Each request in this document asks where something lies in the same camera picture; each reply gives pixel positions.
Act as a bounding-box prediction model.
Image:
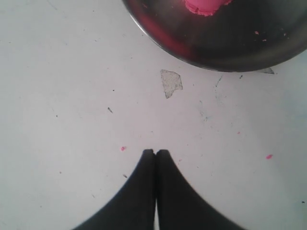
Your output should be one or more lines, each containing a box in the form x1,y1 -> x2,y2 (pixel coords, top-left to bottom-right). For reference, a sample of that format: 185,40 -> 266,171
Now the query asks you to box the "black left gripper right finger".
155,150 -> 242,230

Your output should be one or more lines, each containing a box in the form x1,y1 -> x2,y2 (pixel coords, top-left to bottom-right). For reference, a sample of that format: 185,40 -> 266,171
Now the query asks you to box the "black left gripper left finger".
76,149 -> 156,230

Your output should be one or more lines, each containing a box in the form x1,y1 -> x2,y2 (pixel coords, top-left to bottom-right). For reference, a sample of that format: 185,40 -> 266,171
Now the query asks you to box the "pink clay lump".
184,0 -> 232,16

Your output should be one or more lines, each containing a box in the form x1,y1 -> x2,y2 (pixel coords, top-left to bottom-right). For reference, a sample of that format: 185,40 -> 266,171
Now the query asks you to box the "round steel plate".
124,0 -> 307,72

